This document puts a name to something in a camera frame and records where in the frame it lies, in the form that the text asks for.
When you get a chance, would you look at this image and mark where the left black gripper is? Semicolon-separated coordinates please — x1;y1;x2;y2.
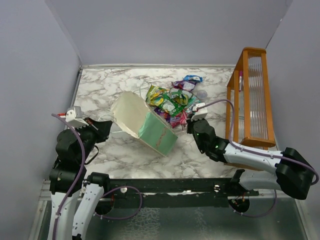
75;116;113;163

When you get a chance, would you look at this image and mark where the teal snack packet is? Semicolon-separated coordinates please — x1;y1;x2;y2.
184;96;201;111

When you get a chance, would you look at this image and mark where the green yellow small packet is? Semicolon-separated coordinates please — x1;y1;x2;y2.
169;88;193;106

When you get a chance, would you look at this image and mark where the green white snack packet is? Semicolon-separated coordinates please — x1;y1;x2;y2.
152;93;185;117

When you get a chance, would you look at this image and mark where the green paper gift bag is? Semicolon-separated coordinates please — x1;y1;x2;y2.
100;91;178;157

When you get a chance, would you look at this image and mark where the purple red snack packet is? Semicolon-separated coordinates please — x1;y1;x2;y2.
171;80;196;92

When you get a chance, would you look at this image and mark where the blue snack packet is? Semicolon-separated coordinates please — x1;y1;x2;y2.
183;75;203;83

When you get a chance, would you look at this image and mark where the green yellow snack packet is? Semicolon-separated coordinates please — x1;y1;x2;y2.
145;84;169;104

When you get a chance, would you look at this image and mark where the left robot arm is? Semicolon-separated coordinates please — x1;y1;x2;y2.
47;117;113;240

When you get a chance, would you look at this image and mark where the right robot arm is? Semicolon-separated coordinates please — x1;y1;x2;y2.
187;119;319;200

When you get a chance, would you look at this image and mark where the small clear plastic cup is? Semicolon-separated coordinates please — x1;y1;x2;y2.
196;90;208;100

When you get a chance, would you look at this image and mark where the orange wooden rack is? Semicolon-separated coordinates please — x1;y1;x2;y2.
225;47;276;150

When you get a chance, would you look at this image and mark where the pink white marker pen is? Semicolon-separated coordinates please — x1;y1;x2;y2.
238;70;244;92

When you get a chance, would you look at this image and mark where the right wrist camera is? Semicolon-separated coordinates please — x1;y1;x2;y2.
190;102;208;121

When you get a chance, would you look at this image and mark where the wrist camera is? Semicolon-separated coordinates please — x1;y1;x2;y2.
190;102;208;121
57;106;89;129

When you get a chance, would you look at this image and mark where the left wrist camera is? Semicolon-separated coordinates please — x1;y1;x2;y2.
57;106;89;129

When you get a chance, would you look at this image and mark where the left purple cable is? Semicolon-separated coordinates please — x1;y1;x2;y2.
51;113;87;240

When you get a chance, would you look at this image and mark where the purple cable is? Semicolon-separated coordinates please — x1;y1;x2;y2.
199;99;320;217
51;113;87;240

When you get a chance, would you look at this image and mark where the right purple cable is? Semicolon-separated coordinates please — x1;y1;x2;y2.
199;99;320;217

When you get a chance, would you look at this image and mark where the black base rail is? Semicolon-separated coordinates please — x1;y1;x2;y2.
97;177;259;213

